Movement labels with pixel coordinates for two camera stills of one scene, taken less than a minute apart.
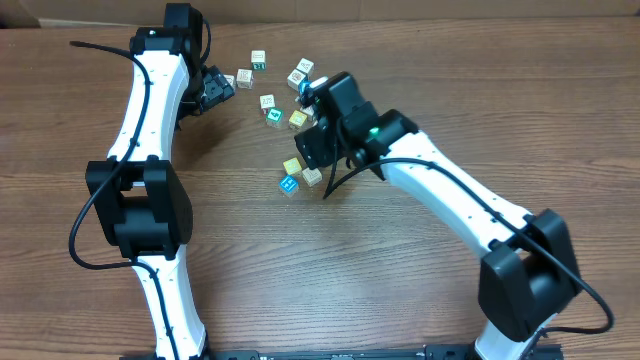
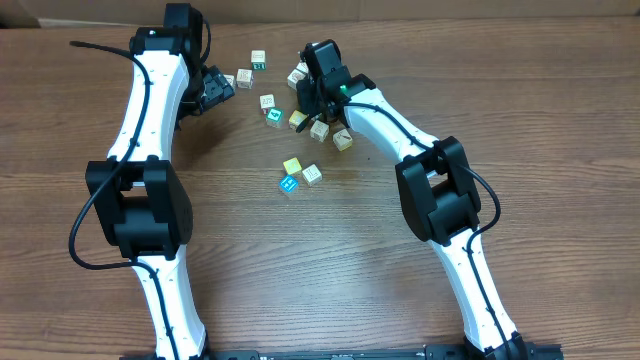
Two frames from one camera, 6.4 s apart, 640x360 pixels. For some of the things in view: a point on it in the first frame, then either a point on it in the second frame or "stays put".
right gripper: x=310 y=145 -> x=306 y=101
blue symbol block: x=289 y=184 stays put
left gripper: x=216 y=89 stays put
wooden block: x=312 y=176 stays put
